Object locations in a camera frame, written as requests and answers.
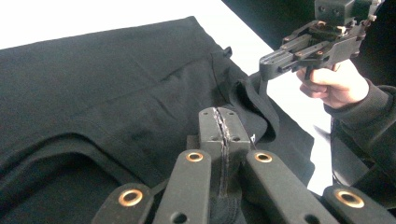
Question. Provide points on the white table mat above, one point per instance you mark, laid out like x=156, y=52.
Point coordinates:
x=93, y=15

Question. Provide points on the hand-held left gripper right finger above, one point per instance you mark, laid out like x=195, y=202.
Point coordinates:
x=238, y=140

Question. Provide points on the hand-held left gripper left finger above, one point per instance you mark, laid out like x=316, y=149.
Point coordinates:
x=210, y=130

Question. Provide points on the black tank top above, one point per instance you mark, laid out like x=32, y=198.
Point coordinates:
x=109, y=93

